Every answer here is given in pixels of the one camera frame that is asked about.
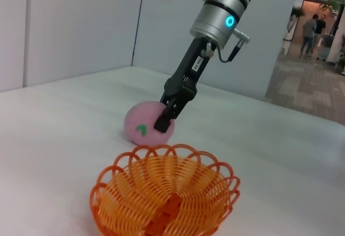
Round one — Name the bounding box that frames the dark green potted plant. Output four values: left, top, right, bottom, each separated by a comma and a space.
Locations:
336, 33, 345, 75

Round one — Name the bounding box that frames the person in black shirt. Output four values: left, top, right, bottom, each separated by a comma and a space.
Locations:
312, 14, 327, 55

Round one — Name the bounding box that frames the plant on white column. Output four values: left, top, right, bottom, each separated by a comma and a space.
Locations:
281, 6, 301, 56

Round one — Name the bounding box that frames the person in grey shirt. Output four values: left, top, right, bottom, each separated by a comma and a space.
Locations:
298, 15, 318, 59

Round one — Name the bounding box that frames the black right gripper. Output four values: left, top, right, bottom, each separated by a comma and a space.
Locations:
154, 38, 215, 134

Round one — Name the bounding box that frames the pink plush peach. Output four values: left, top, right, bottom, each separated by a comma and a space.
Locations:
123, 100, 176, 145

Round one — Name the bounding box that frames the orange woven plastic basket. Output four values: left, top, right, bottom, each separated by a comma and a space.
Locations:
89, 143, 241, 236

